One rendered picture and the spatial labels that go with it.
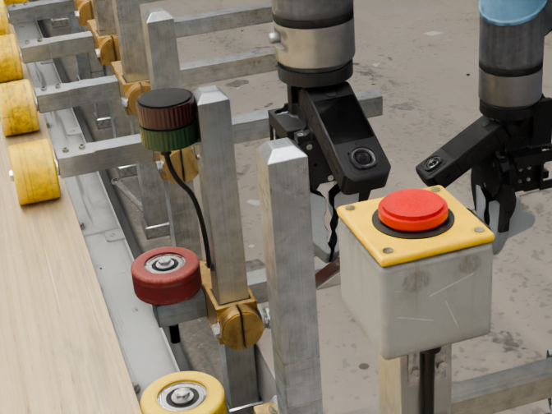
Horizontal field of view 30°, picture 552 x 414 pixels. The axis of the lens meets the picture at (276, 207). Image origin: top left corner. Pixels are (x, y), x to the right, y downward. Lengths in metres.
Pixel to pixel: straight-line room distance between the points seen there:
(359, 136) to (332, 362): 1.65
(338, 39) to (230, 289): 0.36
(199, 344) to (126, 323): 0.24
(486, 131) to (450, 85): 2.89
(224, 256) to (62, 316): 0.19
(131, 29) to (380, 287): 1.04
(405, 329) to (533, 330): 2.08
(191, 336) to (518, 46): 0.59
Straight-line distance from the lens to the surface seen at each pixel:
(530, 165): 1.30
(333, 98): 0.96
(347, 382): 2.48
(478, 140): 1.27
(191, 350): 1.41
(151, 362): 1.54
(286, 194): 0.85
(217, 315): 1.18
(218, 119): 1.08
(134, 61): 1.58
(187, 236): 1.42
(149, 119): 1.06
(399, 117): 3.86
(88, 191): 2.07
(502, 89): 1.24
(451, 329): 0.61
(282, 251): 0.87
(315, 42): 0.93
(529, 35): 1.23
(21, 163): 1.37
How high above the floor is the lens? 1.51
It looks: 28 degrees down
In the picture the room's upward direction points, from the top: 5 degrees counter-clockwise
